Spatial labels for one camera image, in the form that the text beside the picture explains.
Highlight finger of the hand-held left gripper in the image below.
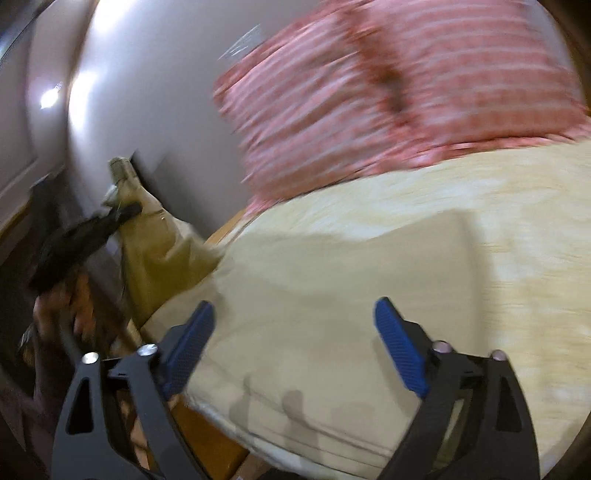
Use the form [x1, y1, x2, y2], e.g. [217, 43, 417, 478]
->
[107, 202, 144, 227]

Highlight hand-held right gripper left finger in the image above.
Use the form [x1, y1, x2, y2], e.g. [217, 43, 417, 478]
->
[52, 301, 217, 480]

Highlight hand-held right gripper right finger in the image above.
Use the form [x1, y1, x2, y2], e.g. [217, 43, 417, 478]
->
[373, 296, 541, 480]

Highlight khaki pants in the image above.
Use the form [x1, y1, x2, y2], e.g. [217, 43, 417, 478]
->
[102, 157, 223, 325]

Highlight person's left hand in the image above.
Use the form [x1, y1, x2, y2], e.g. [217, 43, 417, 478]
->
[35, 274, 94, 343]

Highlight cream bed blanket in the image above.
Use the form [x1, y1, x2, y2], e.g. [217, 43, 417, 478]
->
[139, 137, 591, 480]

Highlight white door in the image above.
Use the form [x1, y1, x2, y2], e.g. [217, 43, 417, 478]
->
[0, 28, 70, 208]

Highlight red striped pillow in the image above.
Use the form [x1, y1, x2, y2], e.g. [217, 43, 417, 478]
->
[211, 0, 591, 219]

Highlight wooden bed frame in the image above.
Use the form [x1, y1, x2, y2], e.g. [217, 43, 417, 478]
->
[111, 208, 262, 480]

